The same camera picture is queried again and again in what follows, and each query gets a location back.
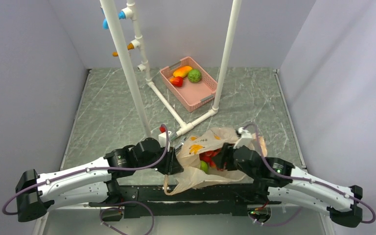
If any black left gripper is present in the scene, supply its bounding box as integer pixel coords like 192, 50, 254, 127
137, 144, 184, 175

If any red fake strawberry bunch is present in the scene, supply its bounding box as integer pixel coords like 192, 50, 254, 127
199, 148, 224, 171

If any translucent orange plastic bag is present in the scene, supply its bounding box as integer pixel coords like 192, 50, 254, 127
163, 127, 268, 196

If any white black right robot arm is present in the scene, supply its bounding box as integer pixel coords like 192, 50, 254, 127
212, 143, 363, 228

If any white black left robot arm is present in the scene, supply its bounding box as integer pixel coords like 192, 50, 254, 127
16, 138, 183, 222

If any green fake fruit in bag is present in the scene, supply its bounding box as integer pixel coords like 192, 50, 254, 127
200, 161, 209, 174

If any red fake fruit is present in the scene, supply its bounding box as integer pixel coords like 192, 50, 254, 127
169, 76, 184, 88

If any green fake custard apple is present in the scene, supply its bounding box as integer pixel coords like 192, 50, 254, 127
187, 69, 202, 83

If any yellow orange fake mango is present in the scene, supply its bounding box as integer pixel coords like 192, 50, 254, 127
173, 66, 193, 78

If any pink perforated plastic basket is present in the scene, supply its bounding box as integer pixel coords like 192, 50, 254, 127
160, 56, 217, 112

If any orange brass faucet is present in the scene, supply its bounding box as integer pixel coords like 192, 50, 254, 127
112, 43, 135, 57

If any blue plastic faucet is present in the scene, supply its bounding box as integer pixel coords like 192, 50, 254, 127
100, 6, 126, 29

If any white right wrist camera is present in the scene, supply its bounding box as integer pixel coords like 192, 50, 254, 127
233, 127, 254, 149

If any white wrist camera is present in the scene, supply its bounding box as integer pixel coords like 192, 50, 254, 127
158, 125, 177, 149
233, 127, 254, 149

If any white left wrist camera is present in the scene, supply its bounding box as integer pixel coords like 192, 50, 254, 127
158, 125, 177, 149

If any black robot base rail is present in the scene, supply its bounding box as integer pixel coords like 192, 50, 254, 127
89, 184, 269, 216

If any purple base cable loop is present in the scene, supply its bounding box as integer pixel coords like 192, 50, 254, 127
99, 200, 154, 235

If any white PVC pipe frame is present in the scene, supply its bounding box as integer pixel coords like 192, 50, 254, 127
100, 0, 242, 137

